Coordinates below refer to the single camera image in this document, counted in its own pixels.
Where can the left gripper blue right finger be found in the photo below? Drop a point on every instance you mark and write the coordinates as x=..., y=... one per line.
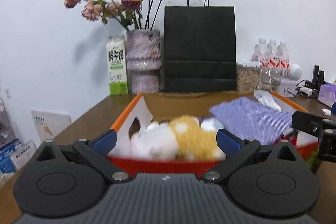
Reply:
x=236, y=148

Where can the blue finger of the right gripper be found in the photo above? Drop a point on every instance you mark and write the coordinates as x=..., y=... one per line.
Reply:
x=333, y=109

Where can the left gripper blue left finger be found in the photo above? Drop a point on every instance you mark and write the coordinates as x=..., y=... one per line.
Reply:
x=102, y=144

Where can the purple woven cloth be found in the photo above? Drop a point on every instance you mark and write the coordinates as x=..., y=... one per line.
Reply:
x=248, y=119

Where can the large white tissue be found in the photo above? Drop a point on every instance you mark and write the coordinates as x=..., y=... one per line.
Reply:
x=266, y=99

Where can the small white round lid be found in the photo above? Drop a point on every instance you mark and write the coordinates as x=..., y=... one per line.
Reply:
x=326, y=112

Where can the purple tissue pack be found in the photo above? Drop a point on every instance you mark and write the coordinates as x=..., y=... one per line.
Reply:
x=327, y=94

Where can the black device on stand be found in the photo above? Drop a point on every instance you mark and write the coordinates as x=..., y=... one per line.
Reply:
x=318, y=78

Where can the red cardboard pumpkin box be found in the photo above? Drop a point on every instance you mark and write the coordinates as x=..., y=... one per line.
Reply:
x=145, y=108

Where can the white printed tin box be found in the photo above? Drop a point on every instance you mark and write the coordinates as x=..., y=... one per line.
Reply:
x=287, y=88

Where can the yellow white plush toy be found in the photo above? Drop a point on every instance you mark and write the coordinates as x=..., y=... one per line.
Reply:
x=183, y=138

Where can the white paper bag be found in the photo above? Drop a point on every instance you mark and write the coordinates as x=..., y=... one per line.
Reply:
x=50, y=123

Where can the clear drinking glass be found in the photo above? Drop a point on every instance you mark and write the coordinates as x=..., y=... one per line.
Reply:
x=271, y=78

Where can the clear jar of pellets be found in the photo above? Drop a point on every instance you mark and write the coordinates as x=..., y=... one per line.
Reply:
x=248, y=76

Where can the right water bottle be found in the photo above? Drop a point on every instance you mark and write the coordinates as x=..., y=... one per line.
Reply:
x=284, y=55

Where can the water bottle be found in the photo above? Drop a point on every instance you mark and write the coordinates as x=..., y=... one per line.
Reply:
x=261, y=53
x=274, y=57
x=284, y=55

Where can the middle water bottle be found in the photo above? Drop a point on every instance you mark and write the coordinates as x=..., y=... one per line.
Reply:
x=274, y=57

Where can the left water bottle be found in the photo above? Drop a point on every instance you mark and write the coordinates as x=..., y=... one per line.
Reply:
x=261, y=53

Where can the stack of leaflets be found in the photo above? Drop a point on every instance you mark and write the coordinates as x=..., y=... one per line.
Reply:
x=15, y=155

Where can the purple mottled vase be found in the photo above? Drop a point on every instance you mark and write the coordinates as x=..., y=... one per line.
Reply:
x=143, y=60

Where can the white green milk carton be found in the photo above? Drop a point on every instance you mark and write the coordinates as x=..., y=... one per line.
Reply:
x=116, y=60

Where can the black paper shopping bag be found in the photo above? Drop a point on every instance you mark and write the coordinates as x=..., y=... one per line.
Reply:
x=199, y=48

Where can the white charger with cables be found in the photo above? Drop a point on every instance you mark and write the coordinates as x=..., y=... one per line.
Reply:
x=306, y=89

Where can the white round camera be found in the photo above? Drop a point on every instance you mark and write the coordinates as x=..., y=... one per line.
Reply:
x=295, y=72

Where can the wire storage rack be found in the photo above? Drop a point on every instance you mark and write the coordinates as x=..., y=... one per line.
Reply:
x=5, y=128

